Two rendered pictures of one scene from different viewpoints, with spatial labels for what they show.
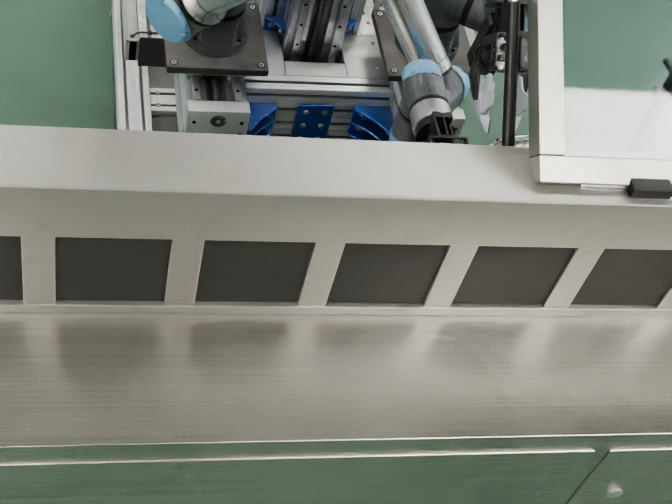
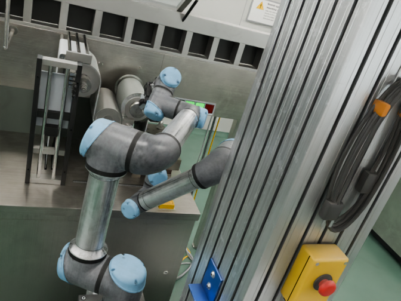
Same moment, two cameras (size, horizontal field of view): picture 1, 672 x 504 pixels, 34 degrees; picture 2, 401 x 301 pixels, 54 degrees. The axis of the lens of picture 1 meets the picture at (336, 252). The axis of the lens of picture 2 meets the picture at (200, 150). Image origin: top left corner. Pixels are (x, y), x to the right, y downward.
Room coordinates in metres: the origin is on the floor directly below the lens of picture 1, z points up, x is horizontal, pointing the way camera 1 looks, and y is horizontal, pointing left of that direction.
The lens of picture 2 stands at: (2.98, -0.01, 1.90)
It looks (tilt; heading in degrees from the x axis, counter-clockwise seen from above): 24 degrees down; 176
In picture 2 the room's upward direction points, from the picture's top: 17 degrees clockwise
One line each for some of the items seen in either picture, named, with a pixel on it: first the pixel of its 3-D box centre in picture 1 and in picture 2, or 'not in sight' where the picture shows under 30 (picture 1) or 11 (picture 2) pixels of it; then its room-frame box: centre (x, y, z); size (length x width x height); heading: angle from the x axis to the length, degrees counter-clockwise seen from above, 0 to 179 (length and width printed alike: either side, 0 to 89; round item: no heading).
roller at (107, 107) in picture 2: not in sight; (105, 108); (1.22, -0.39, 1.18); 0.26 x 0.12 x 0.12; 21
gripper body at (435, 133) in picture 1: (441, 152); not in sight; (1.42, -0.12, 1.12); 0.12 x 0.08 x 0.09; 21
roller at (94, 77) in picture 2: not in sight; (81, 71); (1.26, -0.51, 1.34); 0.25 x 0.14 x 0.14; 21
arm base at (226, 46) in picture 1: (216, 16); not in sight; (1.87, 0.40, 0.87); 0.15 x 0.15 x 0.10
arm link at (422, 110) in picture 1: (433, 121); not in sight; (1.49, -0.10, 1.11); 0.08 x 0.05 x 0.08; 111
